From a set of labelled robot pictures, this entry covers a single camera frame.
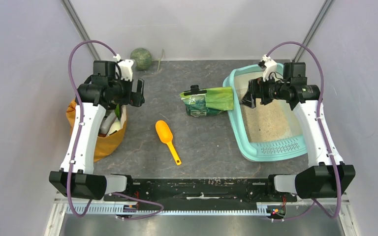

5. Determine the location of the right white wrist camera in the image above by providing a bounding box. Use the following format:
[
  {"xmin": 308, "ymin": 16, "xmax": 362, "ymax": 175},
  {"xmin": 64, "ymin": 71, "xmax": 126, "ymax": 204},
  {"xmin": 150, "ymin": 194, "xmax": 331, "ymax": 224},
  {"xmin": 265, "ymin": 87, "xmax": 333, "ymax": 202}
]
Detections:
[{"xmin": 258, "ymin": 55, "xmax": 278, "ymax": 82}]

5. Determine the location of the white bottle in bag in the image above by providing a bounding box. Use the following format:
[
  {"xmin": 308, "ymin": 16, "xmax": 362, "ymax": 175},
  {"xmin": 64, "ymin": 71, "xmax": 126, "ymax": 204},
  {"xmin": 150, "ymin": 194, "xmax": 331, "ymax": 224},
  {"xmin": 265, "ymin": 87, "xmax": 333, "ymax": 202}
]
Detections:
[{"xmin": 99, "ymin": 110, "xmax": 122, "ymax": 137}]

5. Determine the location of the green ball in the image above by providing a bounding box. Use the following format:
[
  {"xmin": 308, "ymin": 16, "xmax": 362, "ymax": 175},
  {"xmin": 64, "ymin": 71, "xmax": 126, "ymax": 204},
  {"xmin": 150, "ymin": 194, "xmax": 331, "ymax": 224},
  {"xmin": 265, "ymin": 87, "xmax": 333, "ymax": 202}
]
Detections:
[{"xmin": 130, "ymin": 48, "xmax": 153, "ymax": 71}]

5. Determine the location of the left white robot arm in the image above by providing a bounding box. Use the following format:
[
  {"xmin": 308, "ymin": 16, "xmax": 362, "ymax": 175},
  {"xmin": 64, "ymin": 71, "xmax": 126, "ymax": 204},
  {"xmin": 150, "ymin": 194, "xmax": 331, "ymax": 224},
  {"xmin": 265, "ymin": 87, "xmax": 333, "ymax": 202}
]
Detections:
[{"xmin": 49, "ymin": 59, "xmax": 145, "ymax": 201}]

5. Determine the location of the purple cable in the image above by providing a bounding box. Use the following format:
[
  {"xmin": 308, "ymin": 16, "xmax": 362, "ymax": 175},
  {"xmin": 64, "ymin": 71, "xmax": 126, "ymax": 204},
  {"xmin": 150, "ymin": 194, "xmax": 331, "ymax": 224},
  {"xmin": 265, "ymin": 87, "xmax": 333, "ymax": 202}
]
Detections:
[
  {"xmin": 266, "ymin": 41, "xmax": 343, "ymax": 222},
  {"xmin": 66, "ymin": 40, "xmax": 164, "ymax": 221}
]

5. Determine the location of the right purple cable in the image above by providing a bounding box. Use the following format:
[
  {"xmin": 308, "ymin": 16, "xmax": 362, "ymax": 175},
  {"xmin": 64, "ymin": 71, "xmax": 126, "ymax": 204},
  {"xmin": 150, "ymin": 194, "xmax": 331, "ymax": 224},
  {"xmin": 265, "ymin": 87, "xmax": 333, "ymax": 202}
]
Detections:
[{"xmin": 266, "ymin": 41, "xmax": 343, "ymax": 222}]

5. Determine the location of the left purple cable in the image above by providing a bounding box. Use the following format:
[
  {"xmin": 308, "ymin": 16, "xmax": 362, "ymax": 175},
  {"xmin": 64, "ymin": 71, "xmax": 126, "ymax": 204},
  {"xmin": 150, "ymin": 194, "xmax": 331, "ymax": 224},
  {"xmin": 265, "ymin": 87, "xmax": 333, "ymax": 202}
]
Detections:
[{"xmin": 66, "ymin": 40, "xmax": 164, "ymax": 221}]

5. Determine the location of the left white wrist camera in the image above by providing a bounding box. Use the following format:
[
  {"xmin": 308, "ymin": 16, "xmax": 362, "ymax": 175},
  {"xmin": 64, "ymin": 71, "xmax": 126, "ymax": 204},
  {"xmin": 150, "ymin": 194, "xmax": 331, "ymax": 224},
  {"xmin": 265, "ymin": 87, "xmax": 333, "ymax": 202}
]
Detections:
[{"xmin": 113, "ymin": 54, "xmax": 135, "ymax": 82}]

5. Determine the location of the teal litter box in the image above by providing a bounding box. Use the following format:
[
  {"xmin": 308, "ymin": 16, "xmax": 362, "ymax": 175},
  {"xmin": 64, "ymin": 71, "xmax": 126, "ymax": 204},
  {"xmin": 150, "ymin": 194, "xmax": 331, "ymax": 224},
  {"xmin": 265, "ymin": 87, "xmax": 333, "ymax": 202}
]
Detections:
[{"xmin": 223, "ymin": 65, "xmax": 307, "ymax": 162}]

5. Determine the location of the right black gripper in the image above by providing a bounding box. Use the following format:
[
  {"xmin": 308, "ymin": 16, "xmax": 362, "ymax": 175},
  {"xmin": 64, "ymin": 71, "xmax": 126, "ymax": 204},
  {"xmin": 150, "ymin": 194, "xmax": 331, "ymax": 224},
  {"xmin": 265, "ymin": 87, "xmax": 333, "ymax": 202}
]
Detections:
[{"xmin": 239, "ymin": 73, "xmax": 289, "ymax": 108}]

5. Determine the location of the black bag clip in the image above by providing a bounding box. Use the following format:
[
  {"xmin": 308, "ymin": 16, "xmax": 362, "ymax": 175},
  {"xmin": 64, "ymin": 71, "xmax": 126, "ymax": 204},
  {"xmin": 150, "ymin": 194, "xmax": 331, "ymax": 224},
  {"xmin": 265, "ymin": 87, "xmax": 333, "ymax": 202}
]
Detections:
[{"xmin": 189, "ymin": 85, "xmax": 200, "ymax": 95}]

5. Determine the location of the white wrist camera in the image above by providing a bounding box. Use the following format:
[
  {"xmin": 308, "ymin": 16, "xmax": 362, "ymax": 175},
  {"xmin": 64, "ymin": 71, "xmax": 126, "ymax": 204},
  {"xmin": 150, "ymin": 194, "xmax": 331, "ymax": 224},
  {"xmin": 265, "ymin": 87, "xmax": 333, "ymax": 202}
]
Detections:
[
  {"xmin": 113, "ymin": 54, "xmax": 135, "ymax": 82},
  {"xmin": 258, "ymin": 55, "xmax": 278, "ymax": 82}
]

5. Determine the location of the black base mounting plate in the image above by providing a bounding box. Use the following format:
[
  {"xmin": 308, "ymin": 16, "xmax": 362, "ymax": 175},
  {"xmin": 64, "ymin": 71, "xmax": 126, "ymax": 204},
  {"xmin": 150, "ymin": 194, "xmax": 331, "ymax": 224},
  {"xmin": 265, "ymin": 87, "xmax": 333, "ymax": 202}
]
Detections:
[{"xmin": 124, "ymin": 178, "xmax": 297, "ymax": 211}]

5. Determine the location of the orange trash bag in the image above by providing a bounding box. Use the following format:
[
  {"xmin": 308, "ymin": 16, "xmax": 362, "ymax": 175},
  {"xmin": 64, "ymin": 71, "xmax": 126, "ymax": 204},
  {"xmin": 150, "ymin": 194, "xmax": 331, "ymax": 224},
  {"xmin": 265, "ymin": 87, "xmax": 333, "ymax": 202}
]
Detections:
[{"xmin": 65, "ymin": 100, "xmax": 128, "ymax": 162}]

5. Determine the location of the green cat litter bag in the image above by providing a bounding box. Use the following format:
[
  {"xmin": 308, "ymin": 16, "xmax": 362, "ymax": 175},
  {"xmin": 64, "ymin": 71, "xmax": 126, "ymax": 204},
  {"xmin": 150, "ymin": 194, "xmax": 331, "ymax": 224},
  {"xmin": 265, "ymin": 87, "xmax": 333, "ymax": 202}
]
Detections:
[{"xmin": 180, "ymin": 87, "xmax": 234, "ymax": 118}]

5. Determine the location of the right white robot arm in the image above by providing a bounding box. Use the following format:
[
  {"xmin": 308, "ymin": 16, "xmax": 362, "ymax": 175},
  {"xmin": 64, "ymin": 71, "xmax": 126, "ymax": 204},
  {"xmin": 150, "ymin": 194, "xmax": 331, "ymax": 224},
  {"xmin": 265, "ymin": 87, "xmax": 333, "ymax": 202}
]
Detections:
[{"xmin": 241, "ymin": 60, "xmax": 356, "ymax": 201}]

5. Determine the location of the orange plastic scoop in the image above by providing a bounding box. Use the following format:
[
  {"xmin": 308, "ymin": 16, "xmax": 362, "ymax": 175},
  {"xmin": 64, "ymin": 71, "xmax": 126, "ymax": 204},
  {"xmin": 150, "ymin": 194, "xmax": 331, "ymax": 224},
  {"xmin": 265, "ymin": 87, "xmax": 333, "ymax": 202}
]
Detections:
[{"xmin": 155, "ymin": 120, "xmax": 182, "ymax": 166}]

